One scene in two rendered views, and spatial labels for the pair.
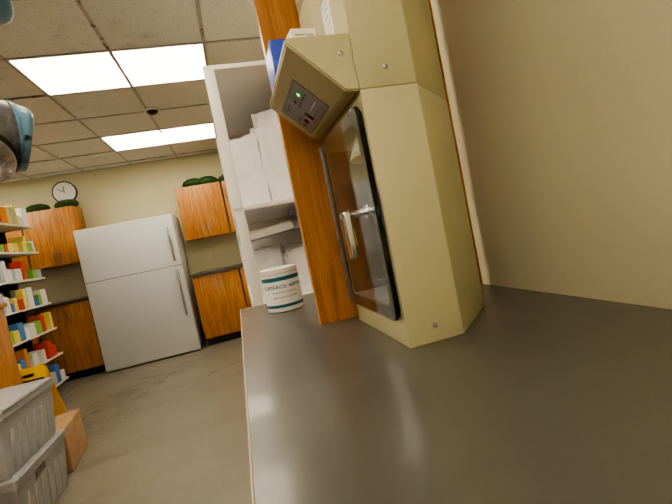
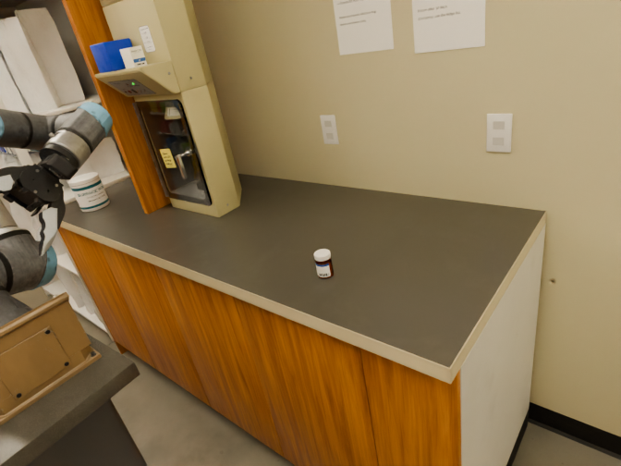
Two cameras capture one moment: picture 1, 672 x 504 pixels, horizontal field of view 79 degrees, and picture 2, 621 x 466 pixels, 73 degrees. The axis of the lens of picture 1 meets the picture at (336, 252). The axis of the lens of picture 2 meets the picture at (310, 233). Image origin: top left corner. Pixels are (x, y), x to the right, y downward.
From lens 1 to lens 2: 91 cm
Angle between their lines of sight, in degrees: 39
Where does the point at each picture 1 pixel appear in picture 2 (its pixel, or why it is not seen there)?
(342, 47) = (169, 69)
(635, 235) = (302, 152)
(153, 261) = not seen: outside the picture
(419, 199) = (214, 145)
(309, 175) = (124, 119)
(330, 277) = (148, 184)
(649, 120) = (304, 105)
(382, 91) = (191, 91)
